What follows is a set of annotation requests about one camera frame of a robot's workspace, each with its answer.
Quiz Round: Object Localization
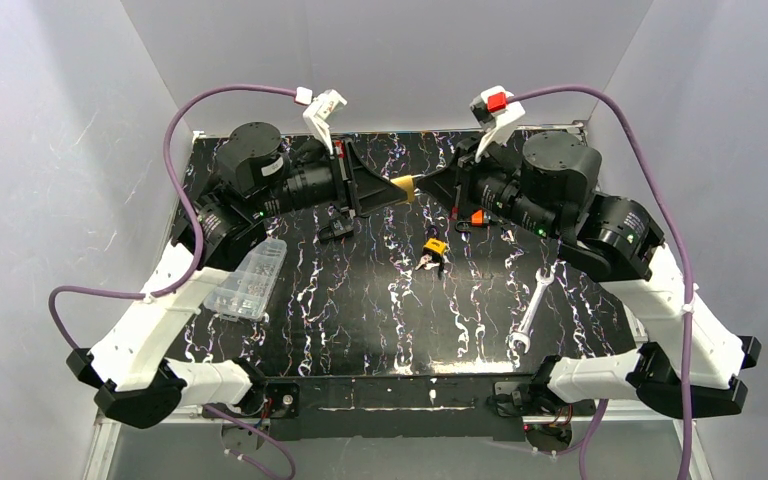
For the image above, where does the small brass padlock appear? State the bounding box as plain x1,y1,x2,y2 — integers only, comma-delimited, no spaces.
390,175,416,204

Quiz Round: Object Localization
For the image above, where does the black padlock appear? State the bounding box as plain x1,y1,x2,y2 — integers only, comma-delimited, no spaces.
317,217,355,244

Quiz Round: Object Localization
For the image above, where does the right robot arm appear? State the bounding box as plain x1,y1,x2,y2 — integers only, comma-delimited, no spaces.
416,131,761,419

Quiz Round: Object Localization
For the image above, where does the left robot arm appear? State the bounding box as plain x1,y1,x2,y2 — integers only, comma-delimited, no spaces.
67,122,410,429

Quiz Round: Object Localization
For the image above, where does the orange padlock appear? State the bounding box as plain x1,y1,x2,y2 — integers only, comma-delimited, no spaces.
455,210,493,234

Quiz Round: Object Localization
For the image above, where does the yellow padlock with keys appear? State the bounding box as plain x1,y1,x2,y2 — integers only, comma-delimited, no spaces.
415,238,448,276

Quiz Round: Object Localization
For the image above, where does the silver open-end wrench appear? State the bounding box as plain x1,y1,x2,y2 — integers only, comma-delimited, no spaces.
508,268,555,353

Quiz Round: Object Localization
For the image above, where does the clear plastic screw box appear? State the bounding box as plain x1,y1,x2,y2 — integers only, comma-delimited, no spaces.
202,238,287,322

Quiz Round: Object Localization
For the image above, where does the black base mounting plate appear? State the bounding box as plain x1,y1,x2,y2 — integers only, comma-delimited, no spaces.
201,374,597,443

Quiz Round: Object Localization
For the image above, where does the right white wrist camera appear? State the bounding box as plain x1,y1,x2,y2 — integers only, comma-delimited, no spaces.
469,85,525,163

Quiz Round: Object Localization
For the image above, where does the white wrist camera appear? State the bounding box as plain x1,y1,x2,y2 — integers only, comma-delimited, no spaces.
294,86,347,155
469,85,525,163

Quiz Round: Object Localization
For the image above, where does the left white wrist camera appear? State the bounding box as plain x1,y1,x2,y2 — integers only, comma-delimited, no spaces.
294,86,347,155

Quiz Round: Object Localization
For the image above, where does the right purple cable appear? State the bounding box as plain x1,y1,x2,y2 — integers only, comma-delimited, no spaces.
509,84,698,480

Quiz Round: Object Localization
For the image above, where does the purple cable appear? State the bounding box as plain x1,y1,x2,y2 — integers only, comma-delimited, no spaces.
47,84,312,480
509,84,698,480

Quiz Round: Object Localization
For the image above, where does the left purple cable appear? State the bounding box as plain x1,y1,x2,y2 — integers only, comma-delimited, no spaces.
47,84,312,480

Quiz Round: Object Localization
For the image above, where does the aluminium frame rail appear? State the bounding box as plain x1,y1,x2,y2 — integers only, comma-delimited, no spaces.
82,413,121,480

